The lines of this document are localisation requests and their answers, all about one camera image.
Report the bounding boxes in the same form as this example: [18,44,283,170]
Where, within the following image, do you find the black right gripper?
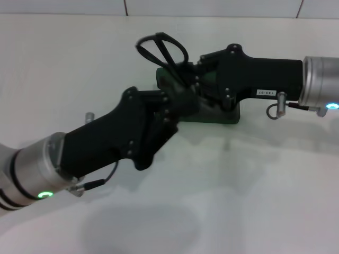
[164,43,303,111]

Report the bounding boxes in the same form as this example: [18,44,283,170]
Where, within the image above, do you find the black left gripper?
[57,86,201,178]

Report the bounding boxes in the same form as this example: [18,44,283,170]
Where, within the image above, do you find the green glasses case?
[155,66,241,125]

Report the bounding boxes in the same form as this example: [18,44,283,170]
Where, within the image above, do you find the black glasses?
[135,32,198,88]

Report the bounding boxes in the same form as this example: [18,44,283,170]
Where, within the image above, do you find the right gripper grey cable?
[266,91,317,120]

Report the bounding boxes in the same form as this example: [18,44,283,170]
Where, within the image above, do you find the gripper grey cable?
[266,91,317,120]
[67,161,119,198]

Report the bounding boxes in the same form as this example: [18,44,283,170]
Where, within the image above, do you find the left gripper grey cable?
[67,161,119,198]

